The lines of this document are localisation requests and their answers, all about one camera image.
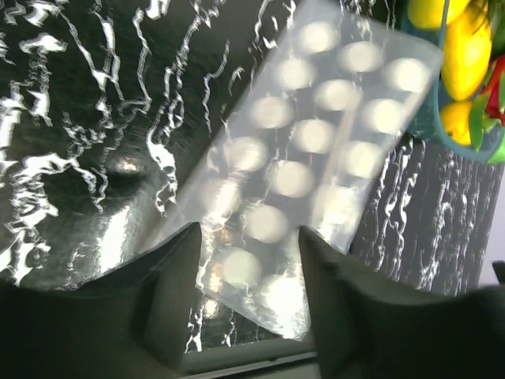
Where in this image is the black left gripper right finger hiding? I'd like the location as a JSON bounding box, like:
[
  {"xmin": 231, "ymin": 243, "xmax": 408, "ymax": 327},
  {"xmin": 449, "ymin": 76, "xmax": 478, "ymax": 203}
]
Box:
[{"xmin": 298, "ymin": 227, "xmax": 504, "ymax": 378}]

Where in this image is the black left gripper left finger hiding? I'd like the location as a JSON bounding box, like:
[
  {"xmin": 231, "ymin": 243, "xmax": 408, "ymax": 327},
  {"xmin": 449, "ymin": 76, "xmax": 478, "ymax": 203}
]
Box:
[{"xmin": 1, "ymin": 223, "xmax": 202, "ymax": 378}]

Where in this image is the clear polka-dot zip bag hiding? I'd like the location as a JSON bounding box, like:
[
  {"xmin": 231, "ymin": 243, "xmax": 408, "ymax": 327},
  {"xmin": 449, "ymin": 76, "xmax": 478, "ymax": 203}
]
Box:
[{"xmin": 160, "ymin": 1, "xmax": 443, "ymax": 340}]

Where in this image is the red toy pepper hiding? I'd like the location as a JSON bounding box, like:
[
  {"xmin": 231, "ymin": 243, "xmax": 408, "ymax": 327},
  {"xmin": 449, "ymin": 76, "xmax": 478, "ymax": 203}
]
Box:
[{"xmin": 469, "ymin": 54, "xmax": 505, "ymax": 151}]

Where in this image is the teal transparent plastic tray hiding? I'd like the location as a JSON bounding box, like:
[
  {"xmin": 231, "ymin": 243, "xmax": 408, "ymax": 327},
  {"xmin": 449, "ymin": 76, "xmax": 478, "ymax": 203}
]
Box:
[{"xmin": 400, "ymin": 0, "xmax": 505, "ymax": 165}]

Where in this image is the yellow toy lemon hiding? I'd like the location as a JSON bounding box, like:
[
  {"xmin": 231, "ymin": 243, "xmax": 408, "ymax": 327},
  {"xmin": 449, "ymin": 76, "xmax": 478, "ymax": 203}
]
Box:
[{"xmin": 440, "ymin": 100, "xmax": 473, "ymax": 146}]

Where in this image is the yellow toy banana bunch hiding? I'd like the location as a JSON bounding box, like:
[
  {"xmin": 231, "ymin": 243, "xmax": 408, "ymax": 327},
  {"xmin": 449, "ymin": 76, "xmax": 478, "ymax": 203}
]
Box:
[{"xmin": 407, "ymin": 0, "xmax": 492, "ymax": 100}]

